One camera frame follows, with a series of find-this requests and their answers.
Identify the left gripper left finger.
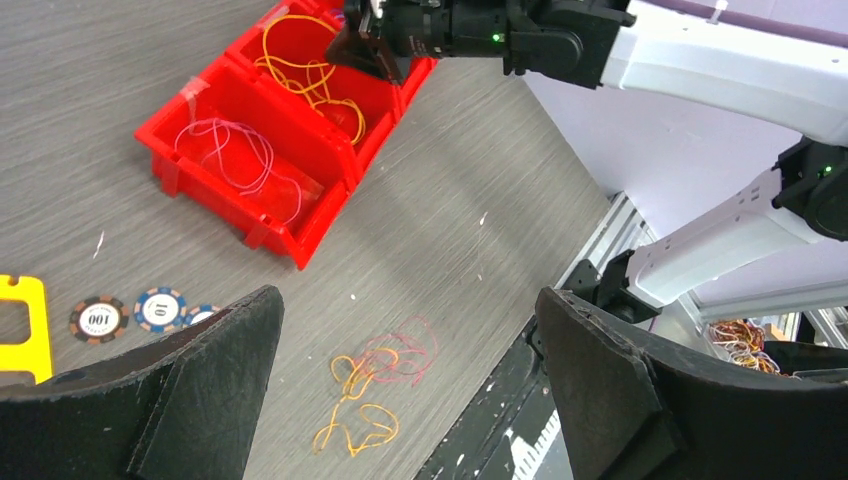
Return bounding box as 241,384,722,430
1,285,285,479

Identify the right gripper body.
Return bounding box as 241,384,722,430
342,1,431,65

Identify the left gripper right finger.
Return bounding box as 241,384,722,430
535,288,847,479

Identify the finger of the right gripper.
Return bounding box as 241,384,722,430
325,29,406,85

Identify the yellow cable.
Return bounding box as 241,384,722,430
311,315,441,460
252,13,368,147

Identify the pink cable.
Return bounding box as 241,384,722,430
173,117,305,227

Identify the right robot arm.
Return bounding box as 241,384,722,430
325,1,847,324

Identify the poker chip blue right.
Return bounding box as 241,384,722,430
182,304,221,328

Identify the poker chip blue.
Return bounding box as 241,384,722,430
132,287,188,334
182,304,221,328

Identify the poker chip blue upper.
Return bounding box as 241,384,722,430
132,287,188,334

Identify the poker chip brown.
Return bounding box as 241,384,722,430
69,295,130,345

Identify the red compartment bin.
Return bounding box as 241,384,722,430
135,1,436,268

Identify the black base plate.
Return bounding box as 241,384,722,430
415,318,560,480

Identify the yellow triangle frame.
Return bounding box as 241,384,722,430
0,274,54,387

